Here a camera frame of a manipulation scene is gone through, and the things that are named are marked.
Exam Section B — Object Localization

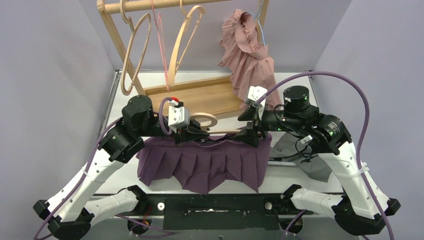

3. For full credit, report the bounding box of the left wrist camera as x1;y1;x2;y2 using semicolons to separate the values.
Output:
168;97;190;132

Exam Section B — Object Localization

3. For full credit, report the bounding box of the wooden hanger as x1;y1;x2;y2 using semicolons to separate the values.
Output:
190;112;246;135
119;0;153;97
166;0;206;88

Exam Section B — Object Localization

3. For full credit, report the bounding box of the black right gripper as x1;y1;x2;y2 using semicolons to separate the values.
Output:
233;102;304;146

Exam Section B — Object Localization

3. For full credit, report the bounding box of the blue wire hanger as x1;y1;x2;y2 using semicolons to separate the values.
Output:
248;0;269;45

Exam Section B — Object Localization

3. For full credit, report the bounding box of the grey green skirt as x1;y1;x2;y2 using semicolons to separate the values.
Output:
269;133;332;183

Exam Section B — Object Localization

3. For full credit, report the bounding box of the purple skirt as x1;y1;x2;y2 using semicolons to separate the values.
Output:
136;134;273;194

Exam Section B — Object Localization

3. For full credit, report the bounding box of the wooden hanger rack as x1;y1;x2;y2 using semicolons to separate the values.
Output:
96;0;270;121

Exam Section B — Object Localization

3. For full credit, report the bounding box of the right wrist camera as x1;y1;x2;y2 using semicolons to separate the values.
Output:
244;86;268;107

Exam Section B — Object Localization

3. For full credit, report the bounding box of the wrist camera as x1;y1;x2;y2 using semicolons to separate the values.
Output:
168;97;190;132
244;86;268;107

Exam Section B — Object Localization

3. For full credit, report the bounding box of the pink pleated skirt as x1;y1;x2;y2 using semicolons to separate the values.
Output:
218;9;276;100

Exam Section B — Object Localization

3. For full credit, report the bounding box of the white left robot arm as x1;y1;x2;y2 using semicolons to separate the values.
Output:
33;95;209;240

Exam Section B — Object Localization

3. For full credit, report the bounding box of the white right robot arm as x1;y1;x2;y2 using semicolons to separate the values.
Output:
235;85;401;236

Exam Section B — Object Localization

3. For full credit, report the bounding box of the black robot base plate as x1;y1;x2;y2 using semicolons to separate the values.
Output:
125;193;300;232

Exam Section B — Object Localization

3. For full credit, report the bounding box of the pink wire hanger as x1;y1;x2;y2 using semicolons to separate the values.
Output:
150;0;170;92

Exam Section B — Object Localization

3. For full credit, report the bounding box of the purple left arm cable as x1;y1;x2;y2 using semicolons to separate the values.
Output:
33;96;181;240

